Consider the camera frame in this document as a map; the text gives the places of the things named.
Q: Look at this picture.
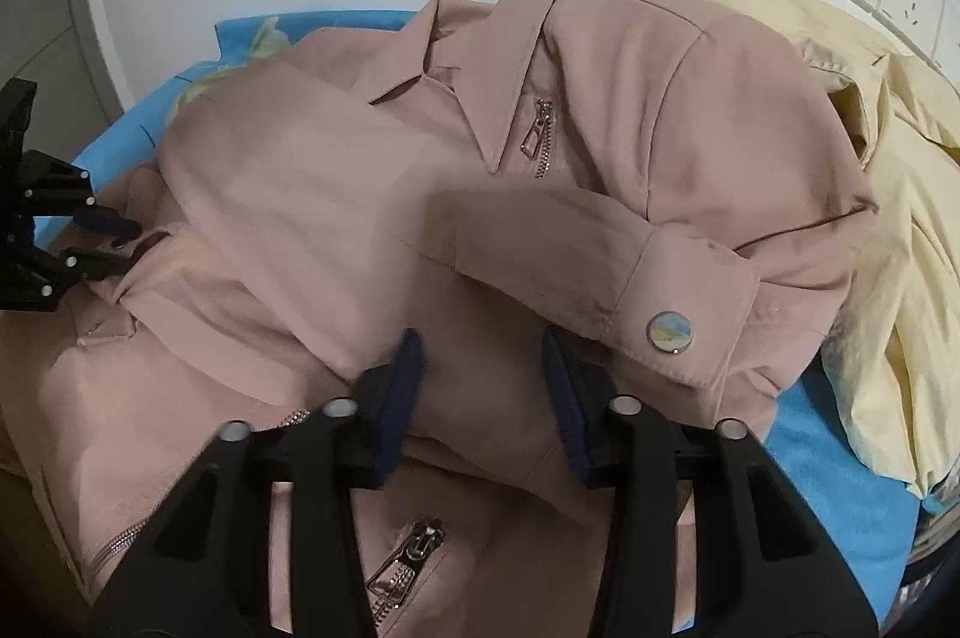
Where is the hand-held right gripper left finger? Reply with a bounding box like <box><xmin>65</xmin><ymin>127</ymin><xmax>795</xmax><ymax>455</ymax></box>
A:
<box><xmin>90</xmin><ymin>329</ymin><xmax>428</xmax><ymax>638</ymax></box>

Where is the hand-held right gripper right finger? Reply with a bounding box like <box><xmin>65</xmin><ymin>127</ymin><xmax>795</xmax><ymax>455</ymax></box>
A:
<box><xmin>541</xmin><ymin>324</ymin><xmax>878</xmax><ymax>638</ymax></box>

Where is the blue bed sheet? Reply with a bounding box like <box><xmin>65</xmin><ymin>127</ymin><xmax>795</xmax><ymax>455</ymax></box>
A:
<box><xmin>30</xmin><ymin>8</ymin><xmax>923</xmax><ymax>609</ymax></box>

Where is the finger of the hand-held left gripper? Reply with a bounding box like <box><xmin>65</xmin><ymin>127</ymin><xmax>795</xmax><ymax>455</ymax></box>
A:
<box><xmin>0</xmin><ymin>239</ymin><xmax>140</xmax><ymax>313</ymax></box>
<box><xmin>19</xmin><ymin>150</ymin><xmax>143</xmax><ymax>238</ymax></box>

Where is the pink zip jacket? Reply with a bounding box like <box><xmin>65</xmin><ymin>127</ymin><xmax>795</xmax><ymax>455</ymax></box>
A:
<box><xmin>0</xmin><ymin>0</ymin><xmax>880</xmax><ymax>638</ymax></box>

